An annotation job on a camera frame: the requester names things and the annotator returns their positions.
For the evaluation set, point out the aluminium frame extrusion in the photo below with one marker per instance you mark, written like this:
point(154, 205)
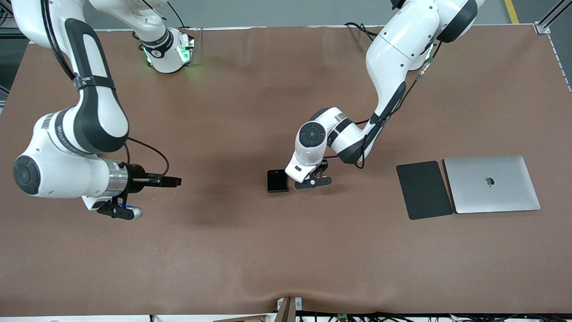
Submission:
point(543, 28)

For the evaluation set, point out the small green circuit board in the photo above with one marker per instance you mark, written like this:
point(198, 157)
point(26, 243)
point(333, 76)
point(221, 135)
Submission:
point(342, 317)

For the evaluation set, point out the black flip phone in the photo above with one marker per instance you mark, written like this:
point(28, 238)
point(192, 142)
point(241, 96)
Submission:
point(277, 181)

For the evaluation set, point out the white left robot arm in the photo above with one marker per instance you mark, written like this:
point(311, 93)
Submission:
point(393, 49)

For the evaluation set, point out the grey metal clamp bracket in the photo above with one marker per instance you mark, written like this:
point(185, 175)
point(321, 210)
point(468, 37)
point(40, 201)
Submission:
point(280, 304)

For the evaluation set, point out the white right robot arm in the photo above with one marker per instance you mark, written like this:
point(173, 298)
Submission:
point(96, 116)

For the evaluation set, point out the dark grey mouse pad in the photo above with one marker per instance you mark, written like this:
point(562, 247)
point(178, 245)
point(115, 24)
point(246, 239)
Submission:
point(424, 190)

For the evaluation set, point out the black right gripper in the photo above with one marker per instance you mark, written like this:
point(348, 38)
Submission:
point(135, 173)

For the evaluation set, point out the large table cover sheet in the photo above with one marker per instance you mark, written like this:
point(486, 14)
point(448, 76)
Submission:
point(223, 268)

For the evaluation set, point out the silver closed laptop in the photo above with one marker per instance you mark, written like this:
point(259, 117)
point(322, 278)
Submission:
point(491, 184)

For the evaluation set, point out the brown mount post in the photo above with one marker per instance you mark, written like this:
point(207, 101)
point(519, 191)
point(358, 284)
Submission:
point(287, 313)

